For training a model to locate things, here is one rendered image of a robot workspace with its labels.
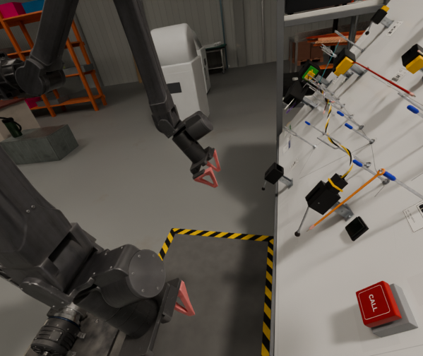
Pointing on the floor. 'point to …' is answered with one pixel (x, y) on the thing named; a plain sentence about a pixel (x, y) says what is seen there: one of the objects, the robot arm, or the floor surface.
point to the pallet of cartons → (307, 52)
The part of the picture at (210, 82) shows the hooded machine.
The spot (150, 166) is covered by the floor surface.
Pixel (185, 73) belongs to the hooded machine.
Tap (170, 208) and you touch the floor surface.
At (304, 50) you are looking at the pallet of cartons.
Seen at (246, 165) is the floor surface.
